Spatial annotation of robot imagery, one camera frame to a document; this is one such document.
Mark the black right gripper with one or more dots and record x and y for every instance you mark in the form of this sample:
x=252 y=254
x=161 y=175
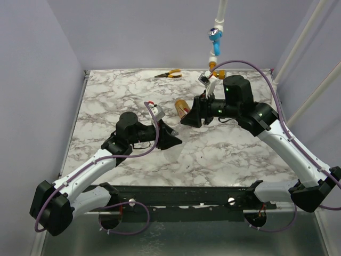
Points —
x=201 y=111

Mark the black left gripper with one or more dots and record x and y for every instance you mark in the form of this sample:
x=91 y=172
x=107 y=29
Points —
x=165 y=138

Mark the gold label drink bottle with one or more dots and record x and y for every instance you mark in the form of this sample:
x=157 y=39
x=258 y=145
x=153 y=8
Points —
x=181 y=107

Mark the clear plastic bottle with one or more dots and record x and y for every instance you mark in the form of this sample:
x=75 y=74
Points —
x=173 y=154

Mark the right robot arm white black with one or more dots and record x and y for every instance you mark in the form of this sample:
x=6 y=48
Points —
x=316 y=179

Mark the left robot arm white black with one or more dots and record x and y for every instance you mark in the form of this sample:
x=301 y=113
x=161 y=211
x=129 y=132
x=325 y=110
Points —
x=56 y=204

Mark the orange brass faucet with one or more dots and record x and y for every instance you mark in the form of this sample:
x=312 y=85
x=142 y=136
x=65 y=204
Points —
x=220 y=74

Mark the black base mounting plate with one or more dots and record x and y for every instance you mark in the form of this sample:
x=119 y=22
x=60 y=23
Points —
x=139 y=204

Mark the blue plastic faucet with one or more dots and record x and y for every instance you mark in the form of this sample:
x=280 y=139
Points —
x=214 y=35

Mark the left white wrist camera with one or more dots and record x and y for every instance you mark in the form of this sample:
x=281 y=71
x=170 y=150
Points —
x=158 y=112

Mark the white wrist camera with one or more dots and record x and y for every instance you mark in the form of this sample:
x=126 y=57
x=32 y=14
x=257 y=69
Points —
x=209 y=81
x=158 y=112

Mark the aluminium rail frame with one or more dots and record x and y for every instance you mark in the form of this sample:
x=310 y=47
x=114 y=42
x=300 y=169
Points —
x=216 y=155

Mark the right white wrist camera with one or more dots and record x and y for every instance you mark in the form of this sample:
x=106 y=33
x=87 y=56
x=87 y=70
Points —
x=209 y=81

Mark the yellow handled pliers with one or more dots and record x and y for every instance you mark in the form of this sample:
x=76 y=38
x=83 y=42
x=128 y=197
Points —
x=175 y=73

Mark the white PVC pipe frame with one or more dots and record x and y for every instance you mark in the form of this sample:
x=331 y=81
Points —
x=293 y=55

